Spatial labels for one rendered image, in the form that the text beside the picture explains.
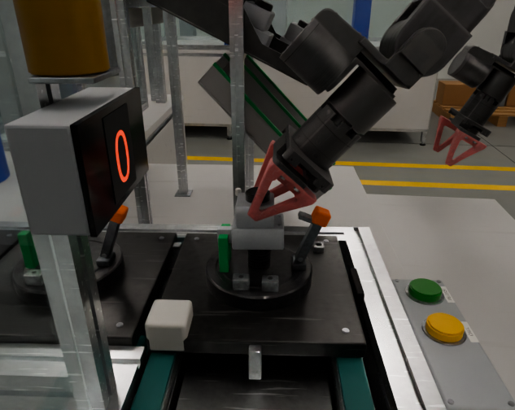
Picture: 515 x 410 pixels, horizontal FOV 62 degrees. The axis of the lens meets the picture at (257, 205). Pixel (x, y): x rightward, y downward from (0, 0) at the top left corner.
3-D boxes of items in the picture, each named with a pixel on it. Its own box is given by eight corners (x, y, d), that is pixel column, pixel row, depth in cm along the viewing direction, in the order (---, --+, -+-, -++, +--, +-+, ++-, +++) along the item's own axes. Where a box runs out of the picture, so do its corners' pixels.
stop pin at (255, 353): (261, 371, 48) (261, 344, 46) (261, 380, 47) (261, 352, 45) (249, 371, 48) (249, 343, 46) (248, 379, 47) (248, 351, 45)
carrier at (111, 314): (177, 243, 69) (171, 170, 64) (133, 352, 48) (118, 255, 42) (31, 241, 70) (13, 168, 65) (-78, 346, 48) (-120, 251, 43)
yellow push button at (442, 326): (453, 324, 51) (456, 311, 50) (467, 349, 48) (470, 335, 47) (419, 324, 51) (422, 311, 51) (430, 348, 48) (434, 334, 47)
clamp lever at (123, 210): (115, 253, 58) (129, 207, 55) (110, 261, 56) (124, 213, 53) (89, 244, 57) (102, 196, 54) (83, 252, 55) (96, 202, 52)
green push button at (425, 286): (434, 290, 58) (436, 277, 57) (444, 309, 54) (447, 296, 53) (403, 289, 58) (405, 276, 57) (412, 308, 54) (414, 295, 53)
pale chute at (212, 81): (318, 176, 86) (335, 163, 84) (312, 203, 74) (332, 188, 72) (220, 71, 81) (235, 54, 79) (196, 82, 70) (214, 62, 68)
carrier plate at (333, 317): (336, 246, 68) (337, 234, 68) (364, 358, 47) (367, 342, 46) (187, 243, 69) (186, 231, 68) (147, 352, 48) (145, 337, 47)
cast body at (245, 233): (283, 233, 57) (283, 184, 54) (284, 250, 53) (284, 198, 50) (220, 233, 57) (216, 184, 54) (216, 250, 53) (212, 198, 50)
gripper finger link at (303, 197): (228, 207, 48) (285, 148, 45) (233, 184, 54) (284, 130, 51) (272, 244, 50) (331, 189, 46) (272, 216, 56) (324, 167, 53)
